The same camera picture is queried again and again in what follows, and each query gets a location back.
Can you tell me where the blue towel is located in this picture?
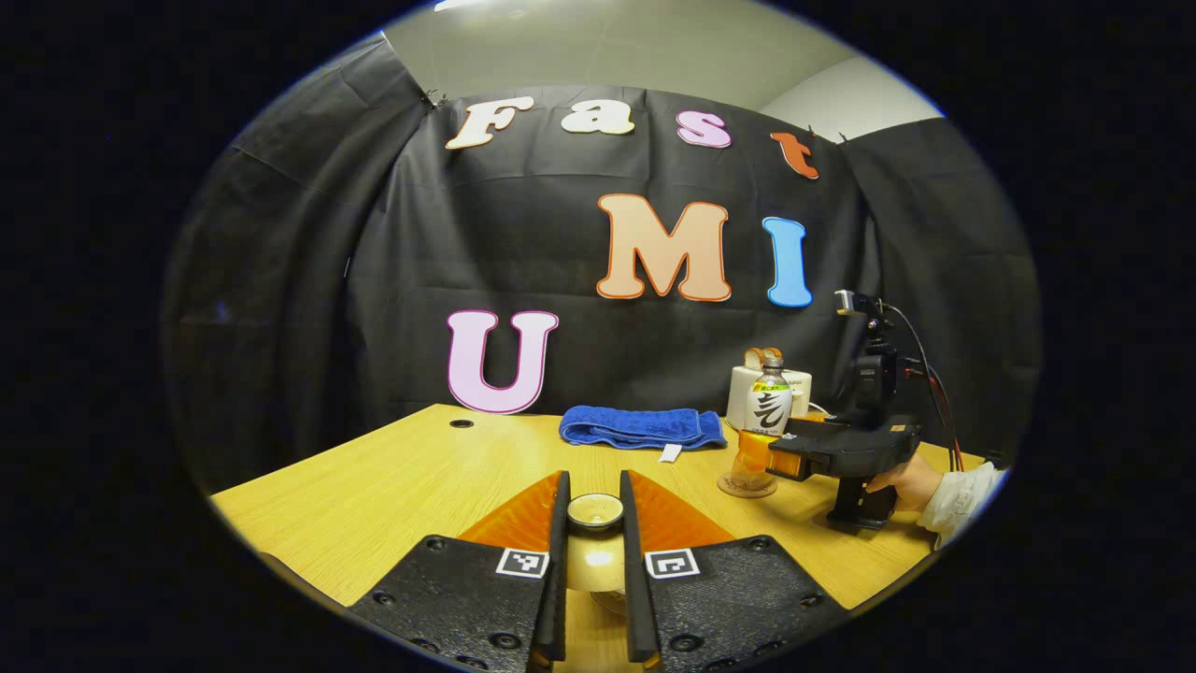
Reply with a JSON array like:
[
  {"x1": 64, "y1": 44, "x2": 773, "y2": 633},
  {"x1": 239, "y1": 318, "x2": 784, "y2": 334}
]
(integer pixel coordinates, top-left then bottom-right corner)
[{"x1": 559, "y1": 405, "x2": 728, "y2": 464}]

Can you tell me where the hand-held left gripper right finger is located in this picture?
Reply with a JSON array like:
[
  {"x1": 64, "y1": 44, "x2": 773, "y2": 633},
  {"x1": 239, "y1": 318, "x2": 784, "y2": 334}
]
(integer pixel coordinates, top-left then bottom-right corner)
[{"x1": 619, "y1": 469, "x2": 847, "y2": 673}]

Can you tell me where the plastic water bottle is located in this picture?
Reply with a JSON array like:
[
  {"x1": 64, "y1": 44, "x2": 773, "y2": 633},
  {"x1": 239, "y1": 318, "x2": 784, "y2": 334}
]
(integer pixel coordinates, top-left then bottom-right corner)
[{"x1": 732, "y1": 355, "x2": 794, "y2": 492}]

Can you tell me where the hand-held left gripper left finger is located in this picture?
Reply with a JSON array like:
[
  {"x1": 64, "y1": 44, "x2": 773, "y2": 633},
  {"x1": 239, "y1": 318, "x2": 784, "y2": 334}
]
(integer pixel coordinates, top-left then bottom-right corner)
[{"x1": 348, "y1": 470, "x2": 572, "y2": 673}]

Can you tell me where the round brown coaster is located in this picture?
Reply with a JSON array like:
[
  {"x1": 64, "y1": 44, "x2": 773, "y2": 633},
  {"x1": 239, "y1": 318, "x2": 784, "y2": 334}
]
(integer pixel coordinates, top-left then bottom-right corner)
[{"x1": 717, "y1": 470, "x2": 778, "y2": 499}]

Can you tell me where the cream toaster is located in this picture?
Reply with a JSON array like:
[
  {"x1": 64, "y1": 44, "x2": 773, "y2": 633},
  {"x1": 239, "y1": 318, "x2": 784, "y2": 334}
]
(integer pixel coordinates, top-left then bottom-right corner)
[{"x1": 727, "y1": 365, "x2": 813, "y2": 431}]

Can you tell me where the white teacup lid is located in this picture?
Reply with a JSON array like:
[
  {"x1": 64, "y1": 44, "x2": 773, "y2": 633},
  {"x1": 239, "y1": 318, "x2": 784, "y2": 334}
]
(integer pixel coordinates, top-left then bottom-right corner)
[{"x1": 564, "y1": 493, "x2": 627, "y2": 595}]

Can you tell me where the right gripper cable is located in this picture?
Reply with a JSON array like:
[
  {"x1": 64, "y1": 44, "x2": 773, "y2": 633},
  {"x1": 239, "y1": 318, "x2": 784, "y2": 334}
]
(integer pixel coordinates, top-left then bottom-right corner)
[{"x1": 883, "y1": 302, "x2": 965, "y2": 473}]

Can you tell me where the black backdrop cloth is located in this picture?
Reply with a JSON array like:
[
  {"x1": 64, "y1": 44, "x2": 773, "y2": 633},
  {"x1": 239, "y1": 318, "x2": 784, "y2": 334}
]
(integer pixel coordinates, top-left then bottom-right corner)
[{"x1": 159, "y1": 37, "x2": 1043, "y2": 492}]

